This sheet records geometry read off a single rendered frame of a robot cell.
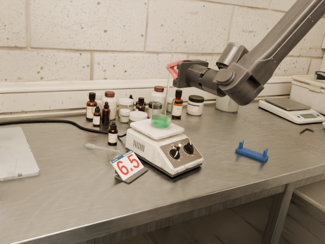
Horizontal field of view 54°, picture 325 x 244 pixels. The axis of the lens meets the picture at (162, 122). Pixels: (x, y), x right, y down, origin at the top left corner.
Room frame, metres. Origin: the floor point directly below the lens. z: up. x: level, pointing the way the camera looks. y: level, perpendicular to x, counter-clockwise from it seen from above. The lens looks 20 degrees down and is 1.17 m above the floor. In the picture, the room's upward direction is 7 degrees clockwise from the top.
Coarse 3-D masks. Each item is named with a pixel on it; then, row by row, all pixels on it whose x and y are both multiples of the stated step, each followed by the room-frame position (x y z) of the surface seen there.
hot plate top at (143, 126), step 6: (144, 120) 0.90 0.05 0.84; (132, 126) 0.85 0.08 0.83; (138, 126) 0.85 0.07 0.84; (144, 126) 0.85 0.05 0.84; (150, 126) 0.86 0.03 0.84; (174, 126) 0.88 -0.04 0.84; (144, 132) 0.82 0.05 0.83; (150, 132) 0.82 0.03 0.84; (156, 132) 0.82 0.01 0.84; (162, 132) 0.83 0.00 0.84; (168, 132) 0.83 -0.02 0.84; (174, 132) 0.84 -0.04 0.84; (180, 132) 0.85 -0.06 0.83; (156, 138) 0.79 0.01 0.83
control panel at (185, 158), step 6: (186, 138) 0.86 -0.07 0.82; (168, 144) 0.80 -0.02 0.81; (174, 144) 0.81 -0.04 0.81; (192, 144) 0.85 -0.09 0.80; (162, 150) 0.77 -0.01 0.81; (168, 150) 0.78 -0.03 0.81; (180, 150) 0.80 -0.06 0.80; (168, 156) 0.76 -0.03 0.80; (180, 156) 0.78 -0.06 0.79; (186, 156) 0.79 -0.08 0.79; (192, 156) 0.80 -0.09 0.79; (198, 156) 0.81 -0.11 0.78; (174, 162) 0.75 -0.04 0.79; (180, 162) 0.76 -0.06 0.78; (186, 162) 0.77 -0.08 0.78
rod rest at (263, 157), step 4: (240, 144) 0.95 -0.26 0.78; (236, 148) 0.96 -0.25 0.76; (240, 148) 0.95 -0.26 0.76; (244, 148) 0.96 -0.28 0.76; (240, 152) 0.94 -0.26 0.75; (244, 152) 0.94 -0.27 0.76; (248, 152) 0.93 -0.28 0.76; (252, 152) 0.94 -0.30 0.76; (256, 152) 0.94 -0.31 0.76; (264, 152) 0.91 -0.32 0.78; (252, 156) 0.92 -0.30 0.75; (256, 156) 0.91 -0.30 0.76; (260, 156) 0.91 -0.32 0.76; (264, 156) 0.91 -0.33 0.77; (264, 160) 0.90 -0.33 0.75
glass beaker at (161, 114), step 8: (152, 104) 0.86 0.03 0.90; (160, 104) 0.84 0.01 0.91; (168, 104) 0.84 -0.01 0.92; (152, 112) 0.85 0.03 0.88; (160, 112) 0.84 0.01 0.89; (168, 112) 0.84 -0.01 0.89; (152, 120) 0.85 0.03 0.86; (160, 120) 0.84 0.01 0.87; (168, 120) 0.85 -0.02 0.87; (160, 128) 0.84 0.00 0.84; (168, 128) 0.85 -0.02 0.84
